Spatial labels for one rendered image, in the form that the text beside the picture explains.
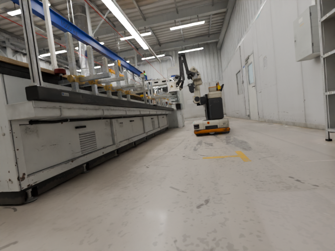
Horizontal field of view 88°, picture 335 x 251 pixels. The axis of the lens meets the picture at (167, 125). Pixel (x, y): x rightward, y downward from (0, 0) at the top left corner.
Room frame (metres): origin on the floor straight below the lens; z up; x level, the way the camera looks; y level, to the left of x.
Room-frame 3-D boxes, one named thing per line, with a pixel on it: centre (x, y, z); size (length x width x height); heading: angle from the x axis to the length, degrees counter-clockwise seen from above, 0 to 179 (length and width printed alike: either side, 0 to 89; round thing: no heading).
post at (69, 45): (1.33, 0.66, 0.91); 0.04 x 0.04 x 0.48; 79
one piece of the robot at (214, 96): (3.55, -0.96, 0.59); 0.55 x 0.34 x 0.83; 170
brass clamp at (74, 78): (1.35, 0.65, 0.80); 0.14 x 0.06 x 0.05; 169
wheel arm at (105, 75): (1.36, 0.60, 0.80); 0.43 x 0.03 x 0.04; 79
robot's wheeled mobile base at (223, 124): (3.56, -0.87, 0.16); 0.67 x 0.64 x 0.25; 80
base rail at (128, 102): (3.48, 0.25, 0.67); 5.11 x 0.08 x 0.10; 169
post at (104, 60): (1.82, 0.56, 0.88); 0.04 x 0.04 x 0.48; 79
